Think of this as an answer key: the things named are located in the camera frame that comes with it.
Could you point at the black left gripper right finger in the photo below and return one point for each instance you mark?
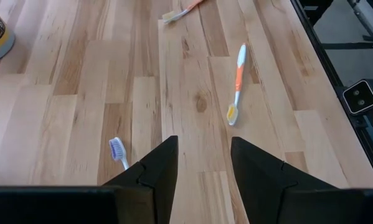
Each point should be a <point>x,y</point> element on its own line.
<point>257,180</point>

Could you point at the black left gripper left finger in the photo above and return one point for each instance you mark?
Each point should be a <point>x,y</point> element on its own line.
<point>161,174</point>

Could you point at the purple and white toothbrush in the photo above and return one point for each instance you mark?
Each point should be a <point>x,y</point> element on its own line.
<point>117,149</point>

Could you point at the orange toothbrush yellow bristles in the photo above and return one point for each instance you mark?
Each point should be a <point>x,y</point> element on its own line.
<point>238,77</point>

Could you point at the orange toothbrush cream bristles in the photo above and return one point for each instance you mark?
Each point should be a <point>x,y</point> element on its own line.
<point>173,15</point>

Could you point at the silver aluminium extrusion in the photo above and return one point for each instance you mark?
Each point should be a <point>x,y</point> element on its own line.
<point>370,15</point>

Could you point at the black aluminium table frame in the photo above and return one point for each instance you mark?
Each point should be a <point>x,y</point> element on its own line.
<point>331,71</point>

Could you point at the black table-level camera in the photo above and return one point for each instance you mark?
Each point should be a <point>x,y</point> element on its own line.
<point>359,96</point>

